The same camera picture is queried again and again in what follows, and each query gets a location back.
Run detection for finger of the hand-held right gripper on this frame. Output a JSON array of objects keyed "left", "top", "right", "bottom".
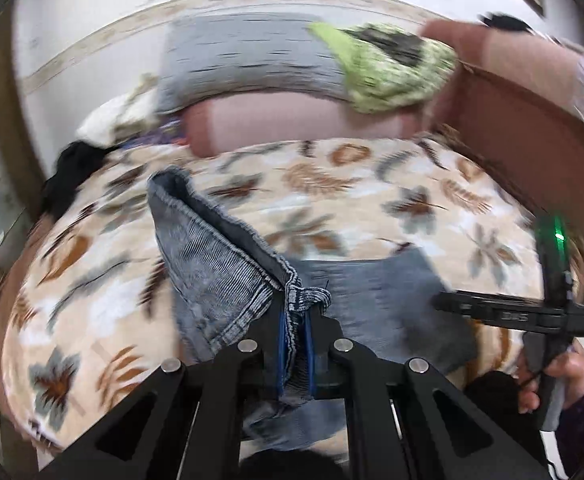
[{"left": 434, "top": 292, "right": 542, "bottom": 328}]

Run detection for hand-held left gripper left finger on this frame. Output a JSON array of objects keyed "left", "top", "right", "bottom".
[{"left": 37, "top": 310, "right": 293, "bottom": 480}]

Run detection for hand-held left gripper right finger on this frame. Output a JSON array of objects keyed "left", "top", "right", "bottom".
[{"left": 302, "top": 315, "right": 552, "bottom": 480}]

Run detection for blue denim pants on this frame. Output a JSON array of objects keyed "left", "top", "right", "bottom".
[{"left": 147, "top": 167, "right": 478, "bottom": 456}]

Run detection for person's right hand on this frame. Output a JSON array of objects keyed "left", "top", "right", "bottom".
[{"left": 516, "top": 339, "right": 584, "bottom": 415}]

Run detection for leaf printed blanket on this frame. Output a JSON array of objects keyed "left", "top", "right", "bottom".
[{"left": 0, "top": 137, "right": 584, "bottom": 466}]

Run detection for pink and brown sofa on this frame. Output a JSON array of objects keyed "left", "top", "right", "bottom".
[{"left": 179, "top": 17, "right": 584, "bottom": 266}]

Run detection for green patterned folded blanket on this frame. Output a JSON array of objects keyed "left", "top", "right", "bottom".
[{"left": 309, "top": 22, "right": 458, "bottom": 114}]

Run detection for purple patterned cloth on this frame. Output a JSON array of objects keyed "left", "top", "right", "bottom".
[{"left": 139, "top": 119, "right": 190, "bottom": 148}]

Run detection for white crumpled cloth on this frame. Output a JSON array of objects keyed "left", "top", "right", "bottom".
[{"left": 74, "top": 75, "right": 161, "bottom": 145}]

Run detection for grey quilted pillow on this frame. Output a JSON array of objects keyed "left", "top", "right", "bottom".
[{"left": 154, "top": 12, "right": 353, "bottom": 115}]

